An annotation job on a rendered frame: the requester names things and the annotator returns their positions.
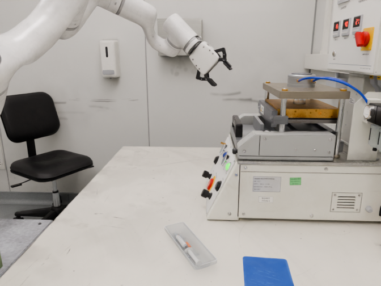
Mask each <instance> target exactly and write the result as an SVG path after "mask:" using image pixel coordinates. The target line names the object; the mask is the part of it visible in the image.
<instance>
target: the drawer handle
mask: <svg viewBox="0 0 381 286"><path fill-rule="evenodd" d="M232 127H235V137H242V136H243V124H242V122H241V121H240V119H239V116H238V115H233V116H232Z"/></svg>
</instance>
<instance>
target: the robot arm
mask: <svg viewBox="0 0 381 286"><path fill-rule="evenodd" d="M96 6H99V7H101V8H103V9H105V10H108V11H110V12H112V13H114V14H116V15H118V16H120V17H122V18H124V19H127V20H129V21H131V22H133V23H135V24H137V25H139V26H141V27H142V29H143V31H144V34H145V37H146V40H147V42H148V43H149V44H150V46H151V47H152V48H154V49H155V50H156V51H158V52H160V53H162V54H165V55H166V56H170V57H175V56H177V54H178V53H179V52H180V51H181V49H182V50H183V51H184V52H185V53H186V54H187V55H190V56H189V58H190V60H191V61H192V62H193V64H194V66H195V67H196V68H197V75H196V79H198V80H201V81H208V82H209V83H210V84H211V85H212V86H214V87H215V86H217V84H216V83H215V82H214V81H213V80H212V79H211V78H209V73H210V72H211V71H212V70H213V69H214V67H215V66H216V65H217V64H218V63H219V62H220V61H222V62H223V64H224V65H225V66H226V68H228V70H232V66H231V64H230V63H229V62H228V61H227V54H226V50H225V48H220V49H216V50H215V49H214V48H213V47H212V46H211V45H209V44H208V43H207V42H205V41H203V42H202V37H201V36H198V35H197V34H196V33H195V32H194V30H192V29H191V28H190V26H188V25H187V24H186V22H185V21H184V20H183V19H182V18H181V17H180V16H179V15H178V14H172V15H171V16H169V17H168V18H167V19H166V21H165V22H164V25H163V29H164V30H165V31H166V33H167V35H168V36H167V38H166V39H163V38H161V37H160V36H158V35H157V34H156V33H155V31H154V26H155V21H156V17H157V10H156V8H155V7H154V6H152V5H151V4H149V3H147V2H145V1H143V0H41V1H40V2H39V3H38V5H37V6H36V7H35V9H34V10H33V11H32V12H31V13H30V14H29V15H28V16H27V17H26V18H25V19H24V20H23V21H21V22H20V23H19V24H18V25H16V26H15V27H14V28H12V29H11V30H9V31H7V32H5V33H3V34H0V115H1V113H2V110H3V107H4V104H5V100H6V95H7V90H8V87H9V82H10V80H11V78H12V77H13V75H14V74H15V73H16V71H17V70H18V69H19V68H21V67H22V66H24V65H29V64H31V63H33V62H35V61H36V60H38V59H39V58H40V57H41V56H43V55H44V54H45V53H46V52H47V51H48V50H50V48H51V47H52V46H54V45H55V43H56V42H57V41H58V40H59V39H62V40H66V39H69V38H71V37H73V36H74V35H75V34H76V33H77V32H78V31H79V30H80V29H81V28H82V27H83V25H84V24H85V22H86V21H87V19H88V18H89V16H90V15H91V13H92V12H93V11H94V9H95V8H96ZM219 52H222V53H223V58H222V56H221V55H220V54H219ZM200 73H201V74H203V75H204V77H200Z"/></svg>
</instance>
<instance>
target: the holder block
mask: <svg viewBox="0 0 381 286"><path fill-rule="evenodd" d="M265 126H266V127H267V129H268V130H269V131H279V124H277V127H271V126H270V125H269V124H268V123H267V122H266V121H265ZM285 131H328V132H331V133H332V134H335V131H334V130H333V129H331V128H330V127H328V126H326V125H324V124H322V123H288V124H285Z"/></svg>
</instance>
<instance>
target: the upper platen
mask: <svg viewBox="0 0 381 286"><path fill-rule="evenodd" d="M265 101H266V102H267V103H268V104H270V105H271V106H272V107H273V108H274V109H276V110H277V111H278V115H280V109H281V99H266V100H265ZM337 111H338V108H337V107H334V106H332V105H330V104H327V103H324V102H322V101H319V100H317V99H288V100H287V109H286V115H287V116H288V117H289V118H288V123H322V124H336V120H337Z"/></svg>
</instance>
